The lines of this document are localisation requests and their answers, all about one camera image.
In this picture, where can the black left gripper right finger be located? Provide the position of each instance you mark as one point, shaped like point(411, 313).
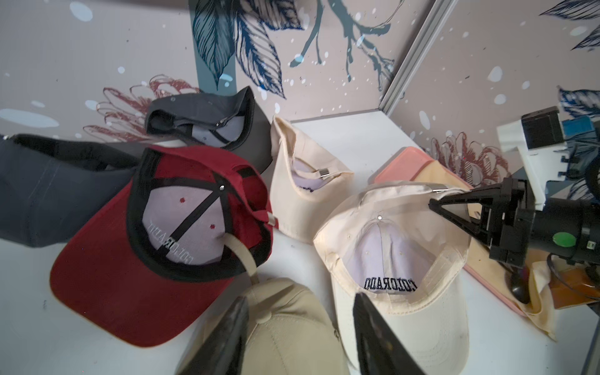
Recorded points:
point(379, 350)

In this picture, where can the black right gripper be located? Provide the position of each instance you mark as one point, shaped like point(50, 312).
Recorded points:
point(499, 216)

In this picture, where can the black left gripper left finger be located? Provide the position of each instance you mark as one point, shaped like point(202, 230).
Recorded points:
point(224, 349)

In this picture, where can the khaki baseball cap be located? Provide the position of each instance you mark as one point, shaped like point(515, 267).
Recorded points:
point(289, 330)

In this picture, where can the cream Colorado baseball cap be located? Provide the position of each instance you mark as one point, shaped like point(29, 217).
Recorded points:
point(386, 243)

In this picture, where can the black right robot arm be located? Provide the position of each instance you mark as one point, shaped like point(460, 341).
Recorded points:
point(567, 229)

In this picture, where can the red baseball cap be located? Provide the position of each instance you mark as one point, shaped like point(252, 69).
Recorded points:
point(159, 253)

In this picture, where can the cream baseball cap rear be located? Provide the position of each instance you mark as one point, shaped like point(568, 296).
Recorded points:
point(308, 182)

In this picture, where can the black baseball cap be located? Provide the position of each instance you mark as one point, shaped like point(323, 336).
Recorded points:
point(234, 123)

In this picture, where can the dark grey baseball cap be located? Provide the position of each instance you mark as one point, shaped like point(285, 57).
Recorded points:
point(51, 188)

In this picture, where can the black spoon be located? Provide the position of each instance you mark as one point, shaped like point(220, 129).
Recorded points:
point(517, 281)

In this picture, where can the pink plastic tray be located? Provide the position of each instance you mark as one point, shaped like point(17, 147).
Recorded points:
point(413, 164)

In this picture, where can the amber spice jar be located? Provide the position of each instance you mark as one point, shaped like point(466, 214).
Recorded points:
point(574, 288)

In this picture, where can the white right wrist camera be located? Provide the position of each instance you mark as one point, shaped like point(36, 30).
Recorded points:
point(555, 151)

